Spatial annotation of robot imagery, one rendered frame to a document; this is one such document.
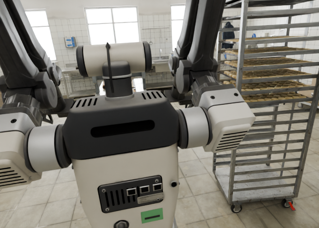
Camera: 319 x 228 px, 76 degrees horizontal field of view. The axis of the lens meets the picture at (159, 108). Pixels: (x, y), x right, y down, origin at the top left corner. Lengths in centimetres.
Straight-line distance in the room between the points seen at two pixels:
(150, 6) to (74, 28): 211
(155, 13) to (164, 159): 589
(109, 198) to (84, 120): 18
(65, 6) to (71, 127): 591
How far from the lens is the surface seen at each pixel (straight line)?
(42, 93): 58
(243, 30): 154
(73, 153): 43
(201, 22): 53
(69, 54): 624
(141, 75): 297
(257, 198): 220
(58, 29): 626
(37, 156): 44
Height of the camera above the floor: 159
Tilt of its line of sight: 20 degrees down
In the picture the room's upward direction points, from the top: 3 degrees counter-clockwise
